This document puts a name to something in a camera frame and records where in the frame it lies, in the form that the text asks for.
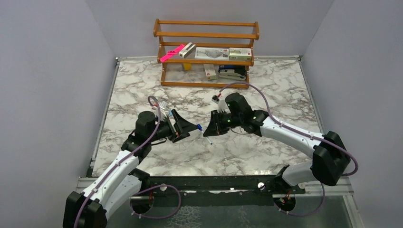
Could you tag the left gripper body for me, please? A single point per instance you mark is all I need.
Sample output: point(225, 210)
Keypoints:
point(165, 129)

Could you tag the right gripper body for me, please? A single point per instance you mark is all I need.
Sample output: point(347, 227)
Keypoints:
point(228, 120)

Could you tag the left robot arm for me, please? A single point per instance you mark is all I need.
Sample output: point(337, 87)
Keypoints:
point(93, 206)

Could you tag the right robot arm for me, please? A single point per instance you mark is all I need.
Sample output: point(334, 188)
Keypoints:
point(326, 151)

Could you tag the blue grey stapler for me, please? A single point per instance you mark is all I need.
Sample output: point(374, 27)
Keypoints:
point(234, 72)

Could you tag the small white red box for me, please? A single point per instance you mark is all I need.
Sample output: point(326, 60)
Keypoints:
point(210, 72)

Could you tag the green white staples box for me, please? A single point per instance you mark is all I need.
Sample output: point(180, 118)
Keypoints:
point(240, 54)

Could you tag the yellow small object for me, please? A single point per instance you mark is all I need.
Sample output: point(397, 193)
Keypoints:
point(187, 66)

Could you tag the white patterned flat packet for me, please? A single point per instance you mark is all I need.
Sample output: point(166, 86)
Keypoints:
point(211, 53)

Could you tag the wooden three-tier shelf rack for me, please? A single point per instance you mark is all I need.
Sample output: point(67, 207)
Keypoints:
point(206, 34)

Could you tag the white grey eraser box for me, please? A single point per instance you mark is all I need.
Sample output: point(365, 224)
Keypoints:
point(187, 50)

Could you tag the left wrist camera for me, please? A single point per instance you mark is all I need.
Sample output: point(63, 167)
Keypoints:
point(164, 111)

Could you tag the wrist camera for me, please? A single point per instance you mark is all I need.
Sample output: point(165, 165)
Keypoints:
point(164, 111)
point(221, 104)

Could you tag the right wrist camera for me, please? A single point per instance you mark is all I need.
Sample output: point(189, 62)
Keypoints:
point(221, 104)

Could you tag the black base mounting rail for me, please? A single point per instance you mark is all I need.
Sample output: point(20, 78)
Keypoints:
point(163, 191)

